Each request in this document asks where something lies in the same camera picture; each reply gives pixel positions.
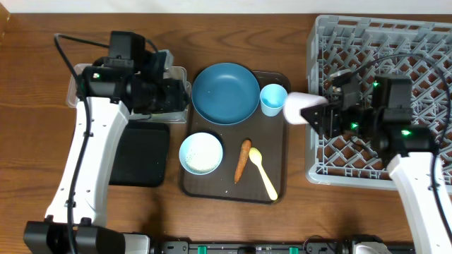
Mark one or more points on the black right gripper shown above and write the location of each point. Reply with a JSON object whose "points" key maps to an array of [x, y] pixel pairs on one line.
{"points": [[330, 115]]}

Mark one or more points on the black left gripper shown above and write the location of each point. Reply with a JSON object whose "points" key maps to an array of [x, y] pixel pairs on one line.
{"points": [[174, 99]]}

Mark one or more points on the pink white cup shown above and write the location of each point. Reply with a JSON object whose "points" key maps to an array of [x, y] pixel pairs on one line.
{"points": [[295, 102]]}

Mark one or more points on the light blue cup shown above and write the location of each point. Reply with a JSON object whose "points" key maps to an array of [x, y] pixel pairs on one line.
{"points": [[272, 99]]}

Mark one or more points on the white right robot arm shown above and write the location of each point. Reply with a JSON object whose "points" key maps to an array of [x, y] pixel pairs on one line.
{"points": [[408, 151]]}

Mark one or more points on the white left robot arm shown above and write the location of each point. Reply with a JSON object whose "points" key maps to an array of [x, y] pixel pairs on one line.
{"points": [[129, 80]]}

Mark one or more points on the grey dishwasher rack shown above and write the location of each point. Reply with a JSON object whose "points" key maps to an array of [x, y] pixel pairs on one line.
{"points": [[338, 43]]}

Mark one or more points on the clear plastic bin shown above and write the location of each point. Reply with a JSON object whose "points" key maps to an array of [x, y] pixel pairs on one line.
{"points": [[176, 72]]}

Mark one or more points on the dark blue plate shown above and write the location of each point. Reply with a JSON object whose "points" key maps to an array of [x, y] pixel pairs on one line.
{"points": [[225, 93]]}

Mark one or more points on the light blue bowl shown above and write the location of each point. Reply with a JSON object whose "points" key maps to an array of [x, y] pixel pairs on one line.
{"points": [[200, 153]]}

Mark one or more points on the black plastic bin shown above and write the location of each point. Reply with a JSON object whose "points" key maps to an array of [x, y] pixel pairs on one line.
{"points": [[141, 155]]}

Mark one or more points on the cream plastic spoon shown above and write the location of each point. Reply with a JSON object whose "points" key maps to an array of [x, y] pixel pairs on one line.
{"points": [[256, 158]]}

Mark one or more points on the orange carrot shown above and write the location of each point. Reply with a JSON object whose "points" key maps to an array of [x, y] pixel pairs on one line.
{"points": [[243, 157]]}

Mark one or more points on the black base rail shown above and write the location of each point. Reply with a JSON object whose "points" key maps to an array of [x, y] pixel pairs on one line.
{"points": [[313, 245]]}

